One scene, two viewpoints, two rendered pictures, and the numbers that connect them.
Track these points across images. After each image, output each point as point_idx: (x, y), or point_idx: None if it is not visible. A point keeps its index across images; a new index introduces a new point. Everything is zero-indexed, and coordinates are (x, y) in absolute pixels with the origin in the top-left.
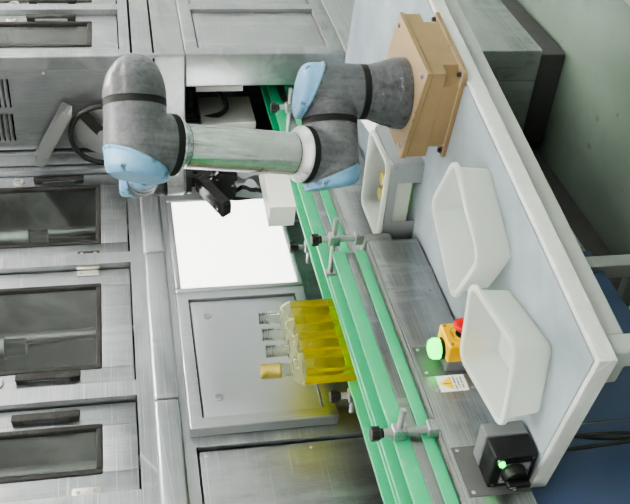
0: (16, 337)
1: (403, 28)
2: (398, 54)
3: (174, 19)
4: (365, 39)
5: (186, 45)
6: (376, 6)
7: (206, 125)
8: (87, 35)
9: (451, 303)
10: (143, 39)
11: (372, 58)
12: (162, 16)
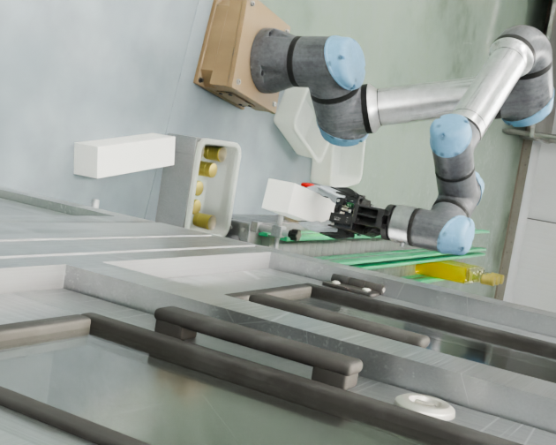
0: None
1: (257, 3)
2: (255, 30)
3: (24, 224)
4: (18, 96)
5: (125, 220)
6: (55, 32)
7: (463, 78)
8: (284, 290)
9: (263, 211)
10: (186, 240)
11: (54, 110)
12: (33, 230)
